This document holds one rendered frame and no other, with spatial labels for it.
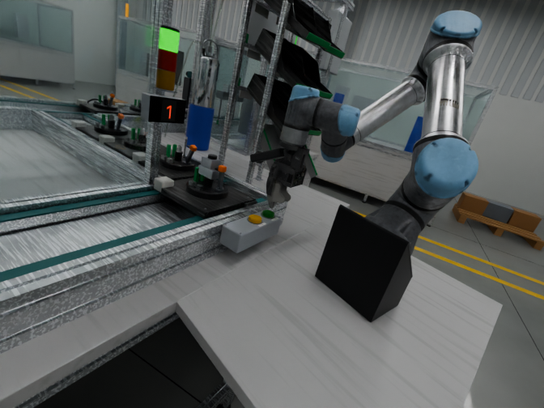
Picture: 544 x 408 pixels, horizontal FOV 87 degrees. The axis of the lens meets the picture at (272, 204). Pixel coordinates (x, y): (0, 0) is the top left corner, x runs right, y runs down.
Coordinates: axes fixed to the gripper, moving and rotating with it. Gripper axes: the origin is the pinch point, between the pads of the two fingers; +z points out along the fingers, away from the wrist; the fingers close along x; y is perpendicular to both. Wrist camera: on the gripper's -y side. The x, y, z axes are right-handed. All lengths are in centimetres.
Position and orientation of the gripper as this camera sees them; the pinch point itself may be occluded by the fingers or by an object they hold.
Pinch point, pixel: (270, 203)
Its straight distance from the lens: 90.4
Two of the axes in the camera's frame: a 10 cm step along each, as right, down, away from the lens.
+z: -2.3, 9.0, 3.6
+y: 8.0, 3.9, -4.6
